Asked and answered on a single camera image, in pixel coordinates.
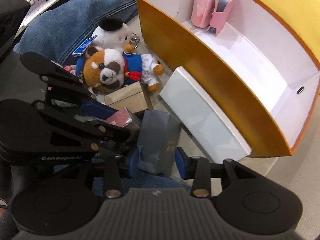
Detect left leg blue jeans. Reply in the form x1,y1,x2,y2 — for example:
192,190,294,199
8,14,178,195
13,0,138,64

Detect red dark book box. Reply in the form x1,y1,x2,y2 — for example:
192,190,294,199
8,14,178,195
105,107,141,137

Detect beige sofa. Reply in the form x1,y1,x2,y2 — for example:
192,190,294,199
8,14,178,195
0,15,320,240

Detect dark grey box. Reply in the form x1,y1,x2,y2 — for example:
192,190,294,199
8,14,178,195
137,110,182,174

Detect brown cardboard small box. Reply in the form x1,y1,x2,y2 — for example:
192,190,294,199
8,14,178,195
104,82,153,114

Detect red panda sailor plush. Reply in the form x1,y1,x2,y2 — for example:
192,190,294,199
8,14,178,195
74,44,164,94

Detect pink fabric pouch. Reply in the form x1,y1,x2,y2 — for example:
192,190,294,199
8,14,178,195
191,0,215,28

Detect white glasses case box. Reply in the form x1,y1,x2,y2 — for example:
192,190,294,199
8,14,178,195
159,67,252,164

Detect yellow cushion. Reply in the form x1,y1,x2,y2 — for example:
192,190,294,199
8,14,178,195
253,0,319,67

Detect orange cardboard box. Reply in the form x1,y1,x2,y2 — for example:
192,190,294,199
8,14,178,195
137,0,319,158

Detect pink card holder wallet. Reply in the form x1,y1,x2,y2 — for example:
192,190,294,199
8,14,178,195
207,0,235,36

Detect white black plush dog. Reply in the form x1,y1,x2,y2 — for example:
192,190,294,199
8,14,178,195
91,17,132,52

